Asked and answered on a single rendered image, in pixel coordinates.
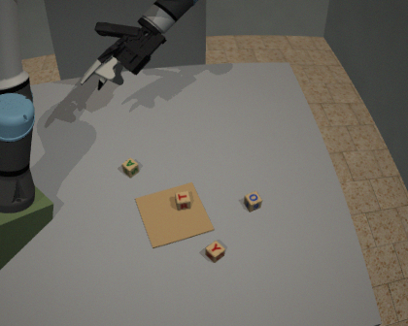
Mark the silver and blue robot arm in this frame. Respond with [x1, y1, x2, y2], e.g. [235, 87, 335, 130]
[0, 0, 198, 213]

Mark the tan flat mat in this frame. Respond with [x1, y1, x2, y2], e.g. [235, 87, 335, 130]
[135, 182, 215, 248]

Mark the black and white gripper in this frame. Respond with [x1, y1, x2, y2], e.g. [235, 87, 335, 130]
[81, 17, 166, 90]

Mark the wooden letter block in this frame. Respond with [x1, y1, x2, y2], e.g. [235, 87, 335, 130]
[244, 191, 262, 212]
[205, 241, 225, 263]
[121, 158, 139, 178]
[175, 191, 190, 211]

